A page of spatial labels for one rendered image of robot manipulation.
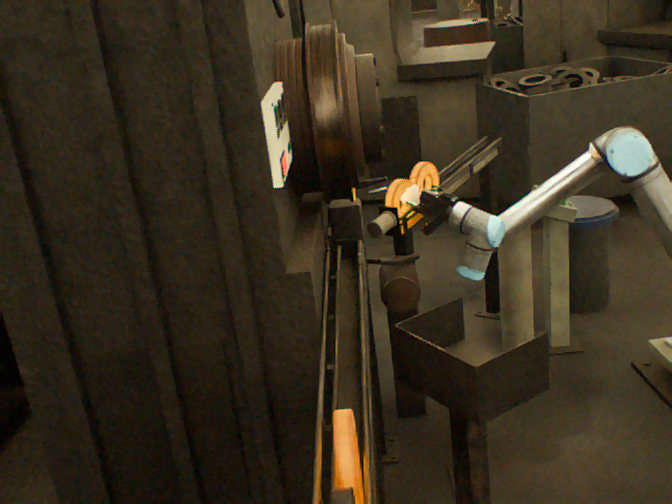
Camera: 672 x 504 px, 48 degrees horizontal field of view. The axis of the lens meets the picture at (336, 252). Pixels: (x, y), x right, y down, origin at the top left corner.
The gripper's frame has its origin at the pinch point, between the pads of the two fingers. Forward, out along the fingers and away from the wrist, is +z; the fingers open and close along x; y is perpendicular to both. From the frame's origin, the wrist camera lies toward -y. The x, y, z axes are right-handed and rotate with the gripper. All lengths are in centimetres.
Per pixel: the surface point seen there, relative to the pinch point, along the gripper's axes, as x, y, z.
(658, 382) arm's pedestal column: -33, -44, -94
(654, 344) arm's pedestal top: -41, -35, -87
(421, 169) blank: -12.0, 6.5, 0.5
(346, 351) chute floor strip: 82, 2, -36
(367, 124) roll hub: 55, 45, -15
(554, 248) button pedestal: -45, -18, -43
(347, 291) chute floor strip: 59, -1, -20
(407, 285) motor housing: 21.1, -16.6, -19.2
